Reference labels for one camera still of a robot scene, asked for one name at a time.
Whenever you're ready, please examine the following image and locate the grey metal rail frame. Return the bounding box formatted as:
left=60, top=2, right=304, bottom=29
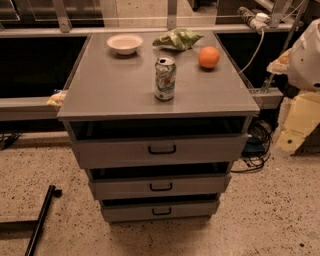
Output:
left=0, top=0, right=304, bottom=123

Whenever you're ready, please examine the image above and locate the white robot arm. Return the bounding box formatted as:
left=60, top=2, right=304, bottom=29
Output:
left=267, top=19, right=320, bottom=155

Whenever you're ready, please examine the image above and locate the white power cable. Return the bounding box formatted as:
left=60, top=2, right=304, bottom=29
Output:
left=238, top=29, right=266, bottom=75

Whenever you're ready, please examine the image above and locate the grey drawer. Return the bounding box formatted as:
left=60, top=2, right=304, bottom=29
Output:
left=102, top=199, right=219, bottom=223
left=89, top=174, right=231, bottom=200
left=72, top=134, right=247, bottom=169

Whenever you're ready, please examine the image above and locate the green chip bag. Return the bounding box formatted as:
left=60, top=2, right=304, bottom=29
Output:
left=152, top=28, right=203, bottom=51

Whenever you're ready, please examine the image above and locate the grey drawer cabinet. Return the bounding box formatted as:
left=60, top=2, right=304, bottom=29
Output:
left=58, top=31, right=259, bottom=211

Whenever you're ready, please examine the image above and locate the black metal bar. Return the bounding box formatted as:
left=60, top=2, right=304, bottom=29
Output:
left=24, top=185, right=62, bottom=256

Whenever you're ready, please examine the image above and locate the black cable bundle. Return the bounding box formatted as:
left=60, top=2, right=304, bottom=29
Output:
left=230, top=119, right=273, bottom=174

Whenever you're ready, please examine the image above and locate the yellow snack bag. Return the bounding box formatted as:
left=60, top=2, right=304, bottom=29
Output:
left=47, top=90, right=67, bottom=107

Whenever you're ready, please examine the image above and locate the green white soda can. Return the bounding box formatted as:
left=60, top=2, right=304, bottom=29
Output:
left=154, top=56, right=176, bottom=101

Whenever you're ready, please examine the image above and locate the middle grey drawer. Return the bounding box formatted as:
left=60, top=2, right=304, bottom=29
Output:
left=89, top=174, right=231, bottom=200

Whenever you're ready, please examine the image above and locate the white power strip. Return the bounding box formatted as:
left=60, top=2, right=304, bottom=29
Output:
left=237, top=6, right=270, bottom=34

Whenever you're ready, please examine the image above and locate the orange fruit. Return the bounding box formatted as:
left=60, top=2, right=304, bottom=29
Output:
left=198, top=46, right=220, bottom=69

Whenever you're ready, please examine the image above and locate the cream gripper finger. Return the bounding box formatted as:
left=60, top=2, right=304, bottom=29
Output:
left=275, top=90, right=320, bottom=154

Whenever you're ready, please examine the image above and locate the bottom grey drawer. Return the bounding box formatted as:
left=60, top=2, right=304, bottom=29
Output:
left=102, top=199, right=219, bottom=223

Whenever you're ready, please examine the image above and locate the top grey drawer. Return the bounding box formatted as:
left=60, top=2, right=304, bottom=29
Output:
left=72, top=134, right=247, bottom=169

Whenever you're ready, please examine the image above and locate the white ceramic bowl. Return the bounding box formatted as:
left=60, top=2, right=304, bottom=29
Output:
left=107, top=34, right=143, bottom=55

